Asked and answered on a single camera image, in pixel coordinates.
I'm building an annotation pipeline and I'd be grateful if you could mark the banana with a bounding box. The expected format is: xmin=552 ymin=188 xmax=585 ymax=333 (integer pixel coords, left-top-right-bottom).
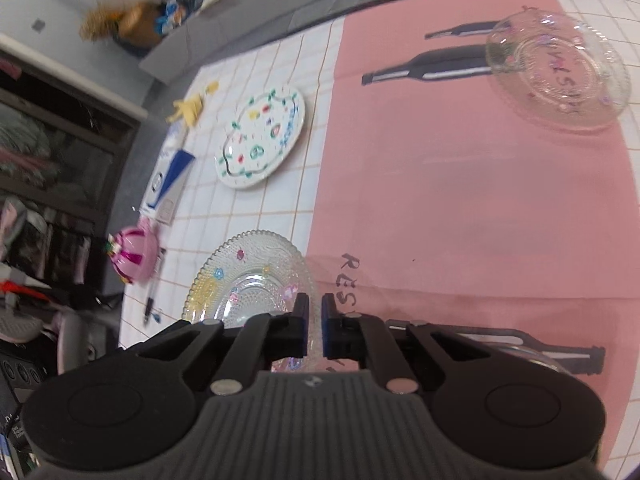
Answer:
xmin=167 ymin=80 xmax=221 ymax=126

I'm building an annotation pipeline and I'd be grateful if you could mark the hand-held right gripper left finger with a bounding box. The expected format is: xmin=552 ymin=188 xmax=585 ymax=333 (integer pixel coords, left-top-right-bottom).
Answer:
xmin=127 ymin=291 xmax=311 ymax=396

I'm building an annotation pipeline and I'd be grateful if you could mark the gold vase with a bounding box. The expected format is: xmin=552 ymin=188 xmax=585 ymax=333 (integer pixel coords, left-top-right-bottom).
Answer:
xmin=117 ymin=2 xmax=166 ymax=48

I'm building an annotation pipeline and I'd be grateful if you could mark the white painted plate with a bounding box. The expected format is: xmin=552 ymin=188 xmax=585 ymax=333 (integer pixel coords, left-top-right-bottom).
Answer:
xmin=215 ymin=85 xmax=307 ymax=191

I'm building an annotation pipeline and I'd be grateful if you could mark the white and blue box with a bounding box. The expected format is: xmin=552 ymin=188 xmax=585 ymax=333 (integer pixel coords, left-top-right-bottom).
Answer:
xmin=140 ymin=125 xmax=196 ymax=226

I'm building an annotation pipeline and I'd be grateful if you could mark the dried flower bunch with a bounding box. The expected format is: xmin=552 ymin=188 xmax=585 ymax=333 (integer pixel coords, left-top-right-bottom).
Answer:
xmin=79 ymin=2 xmax=126 ymax=41

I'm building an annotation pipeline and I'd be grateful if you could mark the small clear glass plate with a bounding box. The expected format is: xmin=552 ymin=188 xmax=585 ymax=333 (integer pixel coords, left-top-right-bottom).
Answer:
xmin=486 ymin=9 xmax=632 ymax=134

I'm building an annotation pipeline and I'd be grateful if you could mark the black pen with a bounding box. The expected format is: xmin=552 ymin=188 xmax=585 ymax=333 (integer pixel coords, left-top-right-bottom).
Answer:
xmin=142 ymin=250 xmax=167 ymax=326

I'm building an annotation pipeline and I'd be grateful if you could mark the pink round toy case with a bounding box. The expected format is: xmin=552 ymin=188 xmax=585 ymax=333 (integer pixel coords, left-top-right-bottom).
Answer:
xmin=107 ymin=217 xmax=161 ymax=286

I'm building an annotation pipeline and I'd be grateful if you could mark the blue snack bag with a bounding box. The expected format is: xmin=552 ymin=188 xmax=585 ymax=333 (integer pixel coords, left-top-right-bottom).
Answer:
xmin=154 ymin=0 xmax=191 ymax=33

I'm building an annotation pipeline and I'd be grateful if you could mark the large clear glass plate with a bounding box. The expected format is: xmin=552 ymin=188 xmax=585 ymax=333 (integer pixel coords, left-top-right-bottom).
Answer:
xmin=181 ymin=230 xmax=321 ymax=376

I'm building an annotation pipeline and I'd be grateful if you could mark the pink and white checked tablecloth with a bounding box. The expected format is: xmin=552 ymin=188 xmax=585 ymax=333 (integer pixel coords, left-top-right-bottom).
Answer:
xmin=117 ymin=0 xmax=640 ymax=466

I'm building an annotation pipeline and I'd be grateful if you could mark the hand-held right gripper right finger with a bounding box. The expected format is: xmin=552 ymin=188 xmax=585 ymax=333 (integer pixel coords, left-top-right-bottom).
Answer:
xmin=321 ymin=294 xmax=501 ymax=395

